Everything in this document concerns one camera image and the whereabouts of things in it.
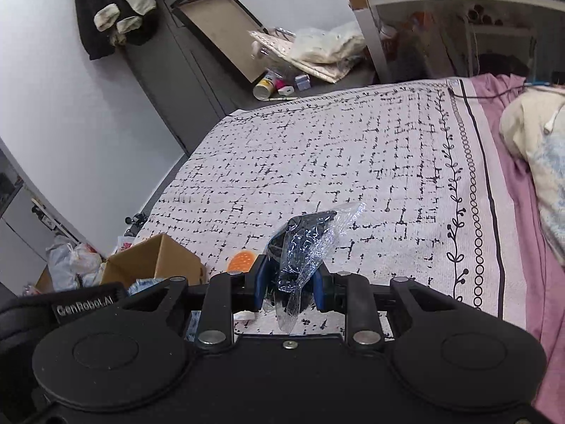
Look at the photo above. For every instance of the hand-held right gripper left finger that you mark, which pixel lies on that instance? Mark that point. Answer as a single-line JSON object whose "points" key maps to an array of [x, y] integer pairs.
{"points": [[261, 276]]}

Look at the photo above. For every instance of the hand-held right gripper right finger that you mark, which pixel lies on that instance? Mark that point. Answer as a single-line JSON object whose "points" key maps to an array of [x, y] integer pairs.
{"points": [[320, 289]]}

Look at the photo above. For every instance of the black cloth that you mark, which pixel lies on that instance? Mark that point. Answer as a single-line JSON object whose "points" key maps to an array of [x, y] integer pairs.
{"points": [[304, 247]]}

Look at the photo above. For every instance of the orange round pad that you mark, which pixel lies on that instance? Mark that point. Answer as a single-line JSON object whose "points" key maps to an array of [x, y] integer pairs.
{"points": [[242, 261]]}

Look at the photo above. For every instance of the white plastic bags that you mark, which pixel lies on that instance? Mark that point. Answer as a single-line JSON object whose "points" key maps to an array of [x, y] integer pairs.
{"points": [[70, 260]]}

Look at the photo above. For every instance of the white cabinet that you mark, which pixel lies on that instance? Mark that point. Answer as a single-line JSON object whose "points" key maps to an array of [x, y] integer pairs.
{"points": [[26, 221]]}

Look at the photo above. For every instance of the brown cardboard box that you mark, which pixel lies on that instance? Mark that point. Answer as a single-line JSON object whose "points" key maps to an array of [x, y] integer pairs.
{"points": [[152, 256]]}

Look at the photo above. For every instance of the small black tripod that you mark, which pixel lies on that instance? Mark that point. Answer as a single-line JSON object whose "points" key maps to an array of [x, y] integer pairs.
{"points": [[136, 223]]}

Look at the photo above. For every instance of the white black-patterned blanket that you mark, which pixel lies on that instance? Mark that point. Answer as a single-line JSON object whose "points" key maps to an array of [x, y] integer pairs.
{"points": [[318, 141]]}

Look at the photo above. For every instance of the yellow white can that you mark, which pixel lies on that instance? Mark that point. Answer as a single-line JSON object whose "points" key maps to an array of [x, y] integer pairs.
{"points": [[265, 86]]}

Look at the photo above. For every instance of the small purple box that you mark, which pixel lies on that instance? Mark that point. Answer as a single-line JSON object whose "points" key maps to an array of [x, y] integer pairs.
{"points": [[302, 81]]}

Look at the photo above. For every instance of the pink bed sheet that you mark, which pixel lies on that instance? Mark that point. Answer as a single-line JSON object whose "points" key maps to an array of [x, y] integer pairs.
{"points": [[523, 212]]}

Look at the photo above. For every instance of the dark grey door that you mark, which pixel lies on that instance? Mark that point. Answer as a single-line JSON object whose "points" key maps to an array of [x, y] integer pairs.
{"points": [[176, 75]]}

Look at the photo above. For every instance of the clear bag of cream cloth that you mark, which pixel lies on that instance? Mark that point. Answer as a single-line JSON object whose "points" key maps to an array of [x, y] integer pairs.
{"points": [[326, 44]]}

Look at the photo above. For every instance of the light blue patterned quilt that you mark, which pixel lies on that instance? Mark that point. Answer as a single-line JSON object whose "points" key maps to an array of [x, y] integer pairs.
{"points": [[551, 194]]}

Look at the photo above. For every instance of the black framed board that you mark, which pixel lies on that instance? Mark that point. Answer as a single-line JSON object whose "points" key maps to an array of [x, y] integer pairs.
{"points": [[223, 26]]}

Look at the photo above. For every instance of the white desk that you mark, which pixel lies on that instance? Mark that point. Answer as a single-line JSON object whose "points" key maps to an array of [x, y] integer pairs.
{"points": [[375, 39]]}

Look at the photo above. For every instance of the cream pillow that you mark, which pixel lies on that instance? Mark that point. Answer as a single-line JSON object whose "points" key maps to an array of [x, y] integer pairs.
{"points": [[525, 123]]}

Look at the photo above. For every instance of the hanging black white plush coat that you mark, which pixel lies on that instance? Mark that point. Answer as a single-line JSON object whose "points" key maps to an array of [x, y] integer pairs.
{"points": [[112, 13]]}

